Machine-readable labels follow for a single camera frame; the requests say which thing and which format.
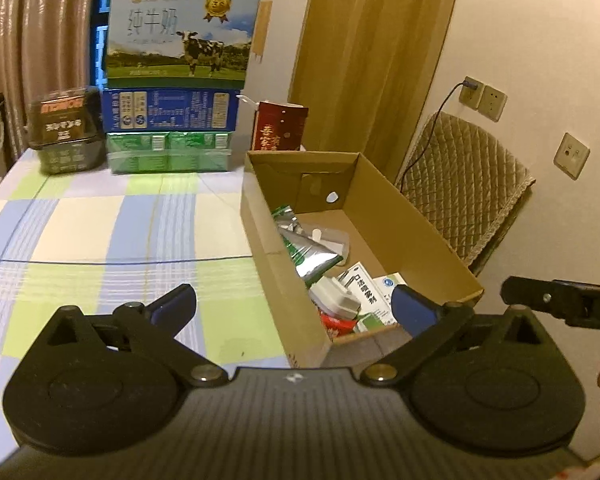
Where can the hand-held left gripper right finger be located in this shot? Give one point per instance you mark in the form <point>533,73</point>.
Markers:
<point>412,310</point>

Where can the white power adapter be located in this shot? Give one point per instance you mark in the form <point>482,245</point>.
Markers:
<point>332,297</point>

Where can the green drink carton pack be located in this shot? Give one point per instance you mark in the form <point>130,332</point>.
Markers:
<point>167,155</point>

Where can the beige wall socket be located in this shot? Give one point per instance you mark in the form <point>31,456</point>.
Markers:
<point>494,104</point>
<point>471,94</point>

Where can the brown cardboard box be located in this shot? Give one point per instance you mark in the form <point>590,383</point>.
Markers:
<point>405,220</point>

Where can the silver green foil bag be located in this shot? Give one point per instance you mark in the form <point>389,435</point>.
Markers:
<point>310,260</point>

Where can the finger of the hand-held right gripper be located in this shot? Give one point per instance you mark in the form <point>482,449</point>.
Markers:
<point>555,300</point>

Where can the quilted beige chair cover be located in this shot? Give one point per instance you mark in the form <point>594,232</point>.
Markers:
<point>465,185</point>

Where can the red gift box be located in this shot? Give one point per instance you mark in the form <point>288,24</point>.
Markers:
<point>280,127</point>

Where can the checked cloth desktop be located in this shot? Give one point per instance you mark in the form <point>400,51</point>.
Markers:
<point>105,220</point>

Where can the yellow paper wall strip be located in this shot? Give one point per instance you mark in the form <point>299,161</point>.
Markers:
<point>262,30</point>

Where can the large white medicine box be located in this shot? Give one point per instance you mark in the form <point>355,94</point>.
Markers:
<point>387,280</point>

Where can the wooden door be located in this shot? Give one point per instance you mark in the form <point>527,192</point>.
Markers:
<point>370,60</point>

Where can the black snack box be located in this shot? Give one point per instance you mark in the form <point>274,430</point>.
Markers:
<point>67,135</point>

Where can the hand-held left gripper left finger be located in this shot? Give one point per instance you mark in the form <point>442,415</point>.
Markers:
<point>172,307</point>

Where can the red packet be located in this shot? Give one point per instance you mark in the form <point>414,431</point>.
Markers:
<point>337,327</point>

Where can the beige wall outlet panel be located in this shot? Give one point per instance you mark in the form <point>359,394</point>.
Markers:
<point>571,156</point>

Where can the cow print milk carton box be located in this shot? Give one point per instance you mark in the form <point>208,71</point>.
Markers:
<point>180,35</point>

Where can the blue carton box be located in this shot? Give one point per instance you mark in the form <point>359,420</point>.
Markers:
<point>170,110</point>

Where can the small white medicine box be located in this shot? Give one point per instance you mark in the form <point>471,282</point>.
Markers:
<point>365,290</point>

